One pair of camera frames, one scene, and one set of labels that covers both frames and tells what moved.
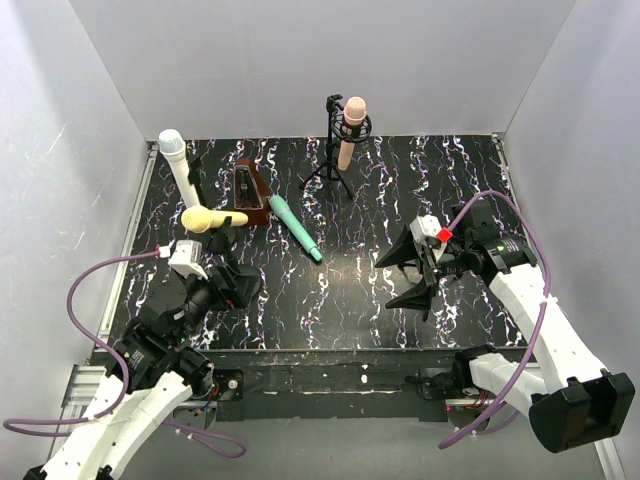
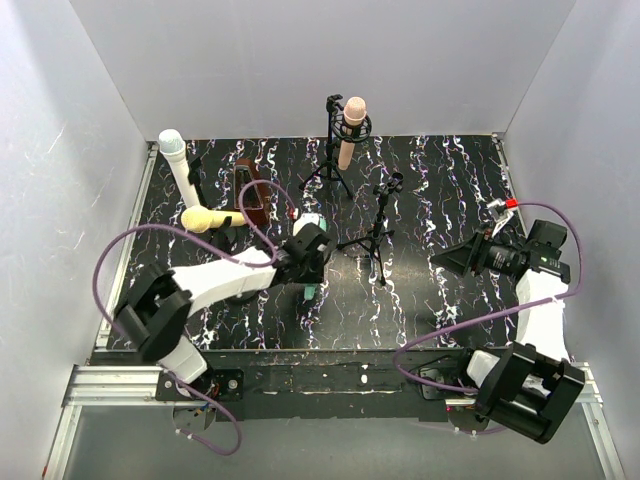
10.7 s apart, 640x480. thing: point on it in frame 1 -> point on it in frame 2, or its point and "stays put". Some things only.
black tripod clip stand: x=453 y=268 -> x=394 y=184
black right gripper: x=432 y=265 -> x=478 y=254
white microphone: x=172 y=145 stays put
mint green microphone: x=282 y=209 -> x=310 y=290
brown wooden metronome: x=250 y=195 stays put
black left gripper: x=226 y=279 -> x=310 y=282
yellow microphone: x=199 y=220 stays put
